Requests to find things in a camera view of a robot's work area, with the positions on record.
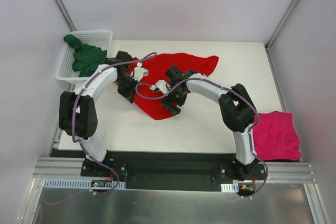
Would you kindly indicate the aluminium corner post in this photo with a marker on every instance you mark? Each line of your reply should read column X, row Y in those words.
column 56, row 1
column 281, row 24

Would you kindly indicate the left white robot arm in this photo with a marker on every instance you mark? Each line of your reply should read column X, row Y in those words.
column 77, row 110

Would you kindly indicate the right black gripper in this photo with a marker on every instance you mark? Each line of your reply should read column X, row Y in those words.
column 170, row 105

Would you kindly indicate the white plastic basket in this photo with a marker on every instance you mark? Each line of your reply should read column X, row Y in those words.
column 100, row 38

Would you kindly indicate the aluminium frame rail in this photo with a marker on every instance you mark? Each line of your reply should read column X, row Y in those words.
column 278, row 172

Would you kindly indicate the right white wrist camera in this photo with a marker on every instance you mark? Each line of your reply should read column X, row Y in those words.
column 161, row 86

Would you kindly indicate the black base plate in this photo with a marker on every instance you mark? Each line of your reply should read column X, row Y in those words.
column 168, row 171

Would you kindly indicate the white cable duct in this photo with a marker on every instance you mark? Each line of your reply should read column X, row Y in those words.
column 230, row 188
column 82, row 184

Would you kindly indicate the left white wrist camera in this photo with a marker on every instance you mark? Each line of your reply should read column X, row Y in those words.
column 139, row 72

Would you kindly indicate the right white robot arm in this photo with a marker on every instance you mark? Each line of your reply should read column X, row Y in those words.
column 237, row 110

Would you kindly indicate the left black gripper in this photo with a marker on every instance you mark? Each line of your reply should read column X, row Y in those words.
column 126, row 91

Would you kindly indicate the right aluminium corner post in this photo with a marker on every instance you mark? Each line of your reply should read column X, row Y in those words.
column 281, row 24

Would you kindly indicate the green t shirt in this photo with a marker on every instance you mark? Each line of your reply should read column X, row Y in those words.
column 87, row 58

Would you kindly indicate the left white cable duct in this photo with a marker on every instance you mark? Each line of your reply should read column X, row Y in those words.
column 82, row 184

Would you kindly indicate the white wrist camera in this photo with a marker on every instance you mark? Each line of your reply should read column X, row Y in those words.
column 139, row 72
column 161, row 86

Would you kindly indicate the pink folded t shirt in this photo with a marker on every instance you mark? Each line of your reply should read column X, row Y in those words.
column 275, row 137

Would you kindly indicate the left aluminium corner post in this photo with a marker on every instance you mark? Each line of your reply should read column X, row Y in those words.
column 56, row 1

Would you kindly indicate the right white cable duct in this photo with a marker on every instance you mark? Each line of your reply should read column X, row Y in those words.
column 230, row 188

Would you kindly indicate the red t shirt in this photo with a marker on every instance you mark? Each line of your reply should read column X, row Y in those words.
column 159, row 66

